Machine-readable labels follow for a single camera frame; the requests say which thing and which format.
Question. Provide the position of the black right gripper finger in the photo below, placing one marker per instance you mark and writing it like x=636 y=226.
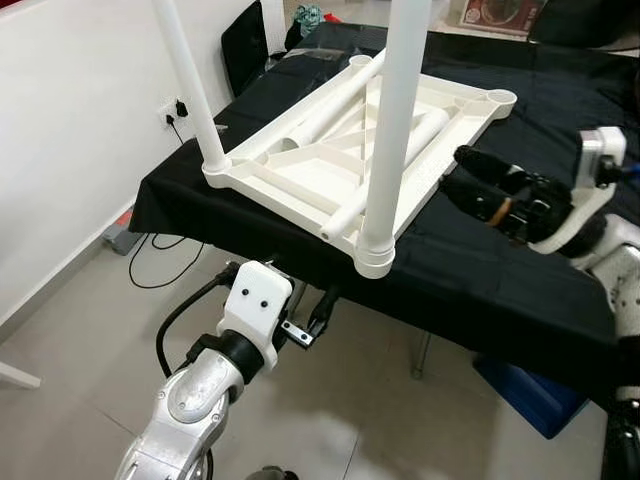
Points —
x=475 y=200
x=490 y=168

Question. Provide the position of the white plastic table top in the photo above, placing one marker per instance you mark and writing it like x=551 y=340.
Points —
x=330 y=165

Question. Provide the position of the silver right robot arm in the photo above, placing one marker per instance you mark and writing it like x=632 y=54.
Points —
x=615 y=270

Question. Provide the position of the black tablecloth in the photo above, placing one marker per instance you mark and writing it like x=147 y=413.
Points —
x=480 y=270

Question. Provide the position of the metal support table leg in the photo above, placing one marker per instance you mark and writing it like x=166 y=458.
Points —
x=421 y=355

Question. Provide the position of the robot left leg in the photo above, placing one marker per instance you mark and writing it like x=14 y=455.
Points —
x=270 y=473

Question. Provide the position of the grey box with red label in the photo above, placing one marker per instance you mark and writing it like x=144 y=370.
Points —
x=122 y=235

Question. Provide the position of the black round pot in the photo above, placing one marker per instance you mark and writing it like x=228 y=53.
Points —
x=585 y=20

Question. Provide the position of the blue box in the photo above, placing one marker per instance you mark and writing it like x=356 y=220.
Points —
x=535 y=395

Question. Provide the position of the black fabric bag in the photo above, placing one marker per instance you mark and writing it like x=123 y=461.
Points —
x=245 y=45

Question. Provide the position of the teal cloth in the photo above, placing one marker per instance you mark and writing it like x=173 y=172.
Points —
x=310 y=15

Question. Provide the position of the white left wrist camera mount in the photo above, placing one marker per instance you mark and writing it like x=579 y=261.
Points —
x=255 y=300

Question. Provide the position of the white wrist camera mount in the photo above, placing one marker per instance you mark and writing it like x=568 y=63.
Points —
x=255 y=300
x=600 y=150

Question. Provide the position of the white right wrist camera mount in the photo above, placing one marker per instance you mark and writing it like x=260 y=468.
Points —
x=600 y=150

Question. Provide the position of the large black wall plug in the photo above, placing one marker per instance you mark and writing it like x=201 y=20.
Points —
x=181 y=107

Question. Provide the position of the white wall socket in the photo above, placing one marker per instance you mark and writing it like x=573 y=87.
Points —
x=168 y=112

